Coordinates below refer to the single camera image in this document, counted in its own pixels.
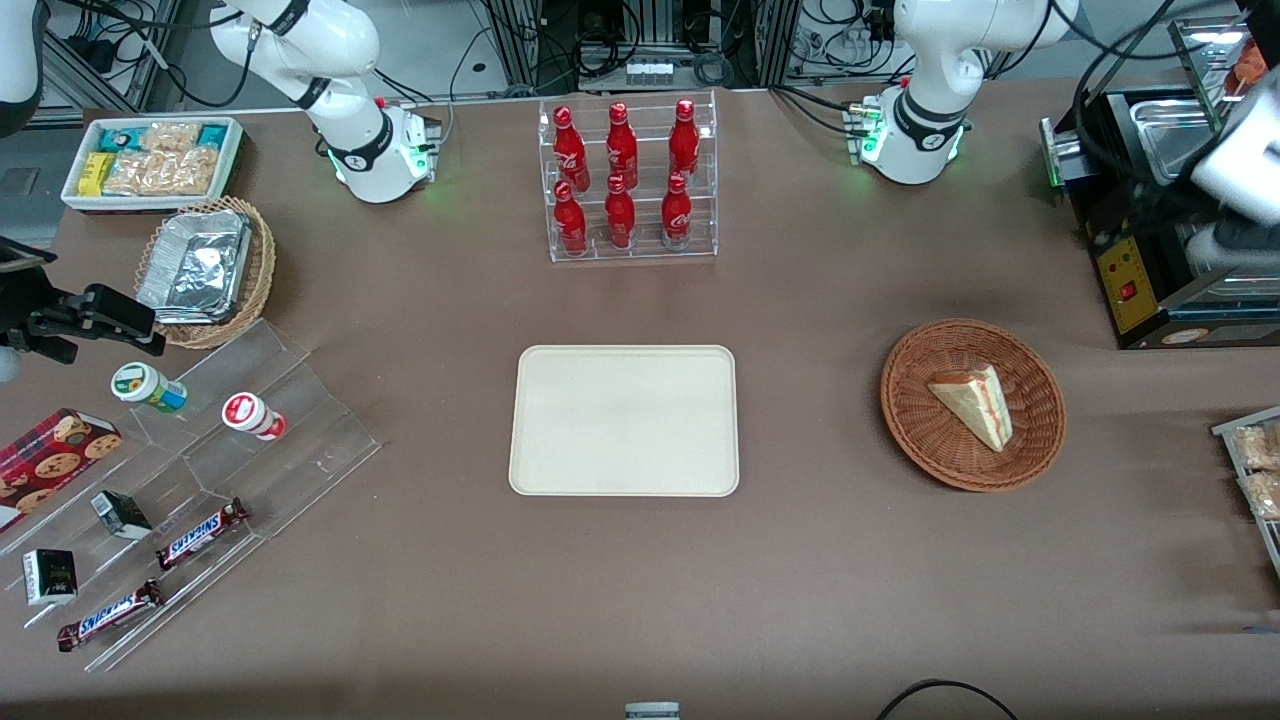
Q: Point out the white snack bin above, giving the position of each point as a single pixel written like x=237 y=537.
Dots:
x=75 y=200

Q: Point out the black food warmer case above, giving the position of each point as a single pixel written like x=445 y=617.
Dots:
x=1130 y=290

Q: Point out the clear acrylic bottle rack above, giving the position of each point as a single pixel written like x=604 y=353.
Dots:
x=645 y=250

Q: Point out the steel warmer pan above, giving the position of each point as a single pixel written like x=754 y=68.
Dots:
x=1170 y=135

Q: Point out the yellow snack packet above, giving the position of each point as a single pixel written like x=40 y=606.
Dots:
x=95 y=175

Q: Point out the grey device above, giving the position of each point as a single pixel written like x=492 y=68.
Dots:
x=652 y=712

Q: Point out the teal snack packet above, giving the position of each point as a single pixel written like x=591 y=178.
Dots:
x=120 y=138
x=212 y=136

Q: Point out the beige plastic tray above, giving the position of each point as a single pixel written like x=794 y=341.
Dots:
x=625 y=420

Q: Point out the red label yogurt cup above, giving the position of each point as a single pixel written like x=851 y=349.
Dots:
x=250 y=414

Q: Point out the clear cracker pack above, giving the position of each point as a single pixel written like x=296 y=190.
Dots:
x=190 y=172
x=170 y=136
x=135 y=175

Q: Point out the red cola bottle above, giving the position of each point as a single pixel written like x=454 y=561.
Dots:
x=621 y=145
x=570 y=225
x=684 y=140
x=570 y=150
x=620 y=220
x=677 y=215

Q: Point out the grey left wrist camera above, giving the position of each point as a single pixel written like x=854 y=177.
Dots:
x=1235 y=245

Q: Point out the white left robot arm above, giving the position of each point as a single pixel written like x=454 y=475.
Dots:
x=935 y=100

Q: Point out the snickers chocolate bar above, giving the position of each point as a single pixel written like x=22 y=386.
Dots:
x=108 y=615
x=200 y=533

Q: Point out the small black white box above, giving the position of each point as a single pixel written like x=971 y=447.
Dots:
x=50 y=577

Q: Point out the silver foil container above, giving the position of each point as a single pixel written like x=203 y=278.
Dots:
x=195 y=270

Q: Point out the white power strip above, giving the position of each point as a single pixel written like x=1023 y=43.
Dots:
x=649 y=71

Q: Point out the red cookie box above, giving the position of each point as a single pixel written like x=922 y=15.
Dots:
x=50 y=465

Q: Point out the triangular sandwich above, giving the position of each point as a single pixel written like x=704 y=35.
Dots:
x=975 y=405

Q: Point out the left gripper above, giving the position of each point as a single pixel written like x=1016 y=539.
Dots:
x=1169 y=203

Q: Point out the clear pastry pack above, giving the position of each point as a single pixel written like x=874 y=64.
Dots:
x=1260 y=447
x=1265 y=495

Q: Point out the grey metal tray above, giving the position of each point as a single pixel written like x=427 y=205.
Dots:
x=1225 y=428

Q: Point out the clear acrylic stepped display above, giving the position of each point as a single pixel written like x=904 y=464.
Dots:
x=300 y=440

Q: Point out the brown wicker basket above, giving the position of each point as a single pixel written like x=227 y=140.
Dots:
x=920 y=420

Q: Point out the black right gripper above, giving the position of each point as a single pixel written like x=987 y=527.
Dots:
x=22 y=307

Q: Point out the light wicker basket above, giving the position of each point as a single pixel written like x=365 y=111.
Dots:
x=262 y=270

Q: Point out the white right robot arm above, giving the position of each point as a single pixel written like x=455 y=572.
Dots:
x=340 y=50

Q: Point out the green label yogurt cup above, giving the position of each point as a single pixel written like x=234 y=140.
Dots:
x=145 y=385

